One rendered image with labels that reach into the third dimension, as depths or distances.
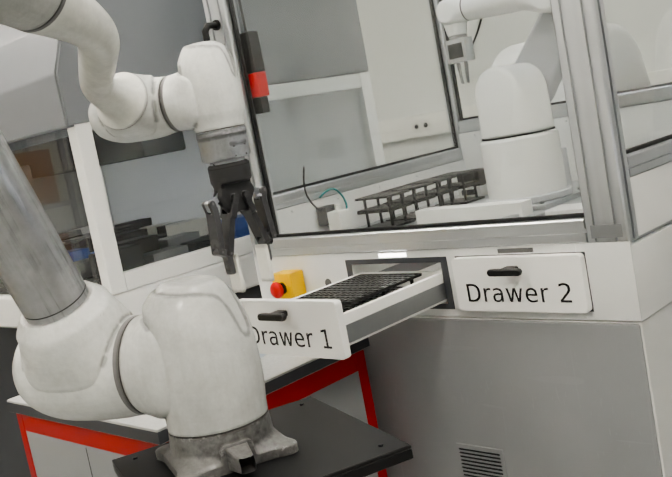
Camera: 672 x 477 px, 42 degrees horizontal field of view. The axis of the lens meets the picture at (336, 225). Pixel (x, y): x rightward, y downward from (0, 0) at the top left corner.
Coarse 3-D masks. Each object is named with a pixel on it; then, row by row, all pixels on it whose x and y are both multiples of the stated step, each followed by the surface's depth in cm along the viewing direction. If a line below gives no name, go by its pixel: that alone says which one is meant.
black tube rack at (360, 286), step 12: (360, 276) 192; (372, 276) 189; (384, 276) 187; (396, 276) 185; (408, 276) 182; (324, 288) 186; (336, 288) 183; (348, 288) 181; (360, 288) 179; (372, 288) 176; (384, 288) 174; (396, 288) 186; (360, 300) 169
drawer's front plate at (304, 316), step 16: (256, 304) 171; (272, 304) 168; (288, 304) 165; (304, 304) 162; (320, 304) 158; (336, 304) 156; (256, 320) 172; (288, 320) 166; (304, 320) 162; (320, 320) 159; (336, 320) 156; (256, 336) 174; (272, 336) 170; (288, 336) 167; (304, 336) 163; (320, 336) 160; (336, 336) 157; (272, 352) 171; (288, 352) 168; (304, 352) 164; (320, 352) 161; (336, 352) 158
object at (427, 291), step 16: (368, 272) 198; (384, 272) 195; (400, 272) 191; (416, 272) 188; (432, 272) 185; (320, 288) 190; (416, 288) 175; (432, 288) 178; (368, 304) 165; (384, 304) 168; (400, 304) 171; (416, 304) 175; (432, 304) 178; (352, 320) 162; (368, 320) 164; (384, 320) 167; (400, 320) 171; (352, 336) 161; (368, 336) 164
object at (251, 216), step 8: (248, 192) 156; (248, 200) 156; (248, 208) 158; (248, 216) 158; (256, 216) 158; (248, 224) 159; (256, 224) 158; (256, 232) 159; (264, 232) 159; (256, 240) 160; (264, 240) 159; (272, 240) 159
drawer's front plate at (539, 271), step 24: (456, 264) 176; (480, 264) 172; (504, 264) 168; (528, 264) 164; (552, 264) 160; (576, 264) 157; (456, 288) 177; (480, 288) 173; (504, 288) 169; (552, 288) 161; (576, 288) 158; (552, 312) 163; (576, 312) 159
